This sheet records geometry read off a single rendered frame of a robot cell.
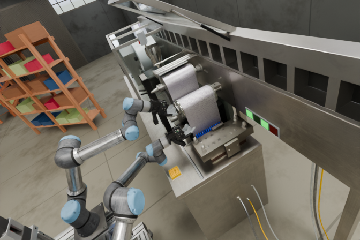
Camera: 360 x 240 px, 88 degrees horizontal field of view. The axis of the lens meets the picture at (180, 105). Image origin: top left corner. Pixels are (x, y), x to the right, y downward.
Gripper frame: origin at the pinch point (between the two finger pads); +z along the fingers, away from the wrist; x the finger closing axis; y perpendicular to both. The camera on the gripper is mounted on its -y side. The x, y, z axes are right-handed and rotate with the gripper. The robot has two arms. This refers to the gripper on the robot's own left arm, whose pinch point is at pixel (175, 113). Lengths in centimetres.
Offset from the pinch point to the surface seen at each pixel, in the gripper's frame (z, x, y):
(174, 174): 4.3, -18.9, -36.2
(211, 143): 21.1, -21.3, -8.3
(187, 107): 3.2, -6.4, 8.2
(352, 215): 75, -82, -7
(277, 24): 180, 120, 113
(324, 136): 22, -72, 31
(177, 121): 5.5, 3.9, -7.4
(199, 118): 15.5, -6.8, 2.0
